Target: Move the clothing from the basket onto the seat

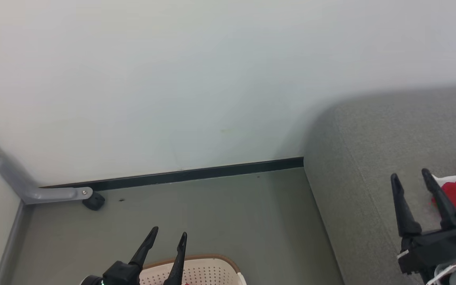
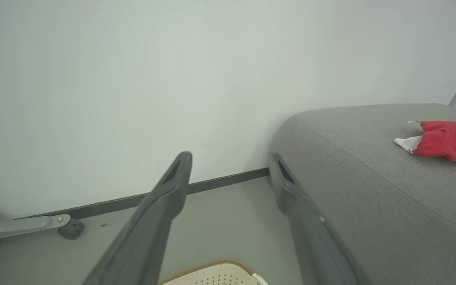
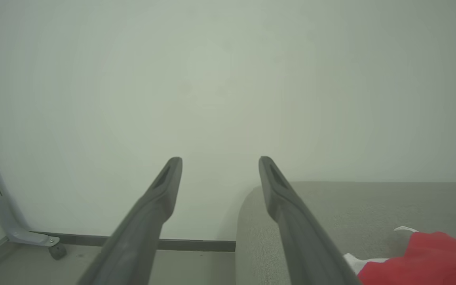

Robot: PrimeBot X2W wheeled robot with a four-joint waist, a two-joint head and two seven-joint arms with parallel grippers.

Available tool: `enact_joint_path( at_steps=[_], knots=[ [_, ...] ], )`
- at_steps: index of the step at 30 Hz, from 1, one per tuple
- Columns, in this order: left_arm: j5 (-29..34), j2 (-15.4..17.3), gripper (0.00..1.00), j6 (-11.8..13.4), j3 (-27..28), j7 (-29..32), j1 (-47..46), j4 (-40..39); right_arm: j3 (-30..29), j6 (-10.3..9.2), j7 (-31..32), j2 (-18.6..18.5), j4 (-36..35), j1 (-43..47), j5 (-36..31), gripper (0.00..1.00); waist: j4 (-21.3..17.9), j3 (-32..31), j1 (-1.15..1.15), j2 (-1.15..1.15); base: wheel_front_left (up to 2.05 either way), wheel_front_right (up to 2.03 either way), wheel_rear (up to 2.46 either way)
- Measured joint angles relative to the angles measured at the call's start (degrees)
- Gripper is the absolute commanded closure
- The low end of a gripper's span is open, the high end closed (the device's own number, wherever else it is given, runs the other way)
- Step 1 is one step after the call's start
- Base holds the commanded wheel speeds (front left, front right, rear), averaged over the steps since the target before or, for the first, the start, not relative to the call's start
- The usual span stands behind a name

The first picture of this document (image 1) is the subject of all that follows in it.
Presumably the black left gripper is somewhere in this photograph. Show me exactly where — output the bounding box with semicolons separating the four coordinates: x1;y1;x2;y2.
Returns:
80;226;188;285

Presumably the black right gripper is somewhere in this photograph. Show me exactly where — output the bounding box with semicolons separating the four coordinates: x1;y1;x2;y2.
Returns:
390;168;456;285

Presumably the grey fabric sofa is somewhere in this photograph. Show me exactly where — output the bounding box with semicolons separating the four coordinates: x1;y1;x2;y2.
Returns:
302;85;456;285

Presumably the white perforated laundry basket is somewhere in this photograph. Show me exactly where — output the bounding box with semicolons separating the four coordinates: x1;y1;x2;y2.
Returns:
139;254;247;285

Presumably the black caster wheel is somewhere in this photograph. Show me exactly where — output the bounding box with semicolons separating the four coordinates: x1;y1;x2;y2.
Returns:
82;192;106;211

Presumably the black baseboard strip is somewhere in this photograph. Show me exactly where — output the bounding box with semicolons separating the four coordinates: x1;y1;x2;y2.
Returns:
40;157;304;192

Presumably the grey skirting board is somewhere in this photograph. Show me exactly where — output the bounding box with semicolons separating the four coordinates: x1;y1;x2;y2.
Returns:
0;201;34;285

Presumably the grey metal frame leg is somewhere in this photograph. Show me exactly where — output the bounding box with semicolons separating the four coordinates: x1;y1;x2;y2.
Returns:
0;114;93;205

